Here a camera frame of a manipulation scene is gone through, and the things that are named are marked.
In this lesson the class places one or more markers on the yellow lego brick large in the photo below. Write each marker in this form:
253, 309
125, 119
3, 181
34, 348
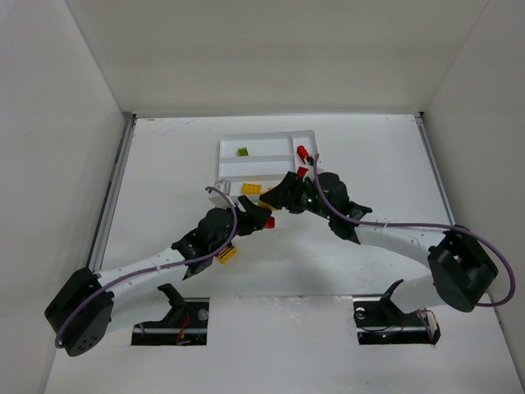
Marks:
260, 202

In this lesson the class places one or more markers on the aluminium rail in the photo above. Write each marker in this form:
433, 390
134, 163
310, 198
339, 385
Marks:
99, 242
418, 117

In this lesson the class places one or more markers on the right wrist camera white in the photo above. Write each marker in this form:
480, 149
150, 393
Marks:
311, 160

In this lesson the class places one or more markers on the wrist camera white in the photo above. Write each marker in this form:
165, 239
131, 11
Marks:
311, 160
220, 195

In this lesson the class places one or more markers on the right aluminium rail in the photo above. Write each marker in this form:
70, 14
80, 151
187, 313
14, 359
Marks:
418, 117

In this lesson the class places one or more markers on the red lego brick large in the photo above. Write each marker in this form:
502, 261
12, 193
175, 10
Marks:
270, 223

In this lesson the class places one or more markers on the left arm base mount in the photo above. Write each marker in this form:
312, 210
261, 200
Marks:
184, 324

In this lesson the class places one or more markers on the red sloped lego brick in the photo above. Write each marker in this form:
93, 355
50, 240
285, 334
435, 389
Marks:
302, 171

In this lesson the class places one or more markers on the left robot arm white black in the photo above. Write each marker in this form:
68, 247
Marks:
91, 304

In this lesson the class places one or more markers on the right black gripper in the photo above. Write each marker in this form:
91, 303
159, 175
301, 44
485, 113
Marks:
289, 193

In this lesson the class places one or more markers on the left aluminium rail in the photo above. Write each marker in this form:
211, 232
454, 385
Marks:
99, 242

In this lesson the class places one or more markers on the green square lego brick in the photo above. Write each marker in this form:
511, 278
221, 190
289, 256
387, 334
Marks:
242, 152

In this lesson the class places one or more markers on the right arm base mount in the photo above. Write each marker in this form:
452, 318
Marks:
379, 321

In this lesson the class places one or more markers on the white divided sorting tray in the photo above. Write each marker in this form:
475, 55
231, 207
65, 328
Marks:
271, 156

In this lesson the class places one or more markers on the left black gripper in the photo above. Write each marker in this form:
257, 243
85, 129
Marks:
246, 216

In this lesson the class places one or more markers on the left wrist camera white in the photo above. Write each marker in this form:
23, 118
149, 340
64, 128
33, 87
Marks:
220, 195

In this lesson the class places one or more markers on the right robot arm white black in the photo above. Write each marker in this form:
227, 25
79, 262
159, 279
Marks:
460, 269

